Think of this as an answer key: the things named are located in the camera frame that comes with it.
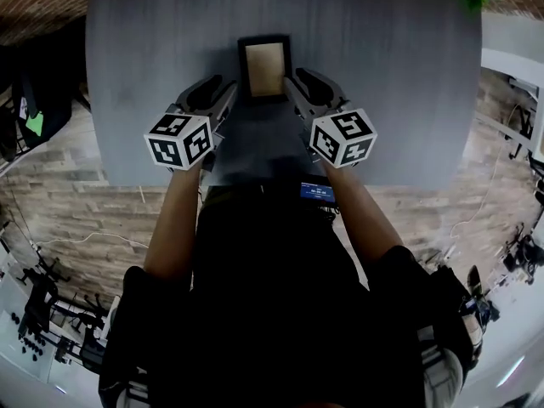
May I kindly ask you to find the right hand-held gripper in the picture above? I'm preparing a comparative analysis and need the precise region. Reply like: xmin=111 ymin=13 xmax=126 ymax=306
xmin=282 ymin=66 xmax=379 ymax=170

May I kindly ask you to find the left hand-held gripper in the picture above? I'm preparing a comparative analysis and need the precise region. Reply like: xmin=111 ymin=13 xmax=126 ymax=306
xmin=143 ymin=73 xmax=239 ymax=173

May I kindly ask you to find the black picture frame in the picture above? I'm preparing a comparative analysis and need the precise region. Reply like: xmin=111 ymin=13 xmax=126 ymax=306
xmin=236 ymin=34 xmax=295 ymax=105

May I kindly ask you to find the person's right forearm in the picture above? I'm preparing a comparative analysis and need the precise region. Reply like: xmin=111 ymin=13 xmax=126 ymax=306
xmin=318 ymin=158 xmax=405 ymax=292

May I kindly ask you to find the person's left forearm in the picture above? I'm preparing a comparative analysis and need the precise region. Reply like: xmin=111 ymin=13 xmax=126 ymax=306
xmin=142 ymin=156 xmax=204 ymax=292

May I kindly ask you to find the small device with blue screen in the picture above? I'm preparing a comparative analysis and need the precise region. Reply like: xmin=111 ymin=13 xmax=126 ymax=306
xmin=298 ymin=181 xmax=337 ymax=202

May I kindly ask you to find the black bag with green patch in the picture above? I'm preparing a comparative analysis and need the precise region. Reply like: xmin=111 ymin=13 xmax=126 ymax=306
xmin=0 ymin=43 xmax=88 ymax=163

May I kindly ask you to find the white desk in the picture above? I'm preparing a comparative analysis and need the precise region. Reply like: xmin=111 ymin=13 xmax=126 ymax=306
xmin=479 ymin=9 xmax=544 ymax=155

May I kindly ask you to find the person's black clothing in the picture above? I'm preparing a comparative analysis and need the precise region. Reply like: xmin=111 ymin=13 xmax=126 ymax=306
xmin=98 ymin=179 xmax=473 ymax=408

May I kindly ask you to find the black office chair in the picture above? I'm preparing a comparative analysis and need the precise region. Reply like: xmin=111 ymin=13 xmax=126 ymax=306
xmin=17 ymin=256 xmax=71 ymax=337
xmin=501 ymin=223 xmax=544 ymax=286

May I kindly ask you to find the white floor cable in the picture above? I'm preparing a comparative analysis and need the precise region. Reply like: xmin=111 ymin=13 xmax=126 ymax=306
xmin=32 ymin=230 xmax=150 ymax=251

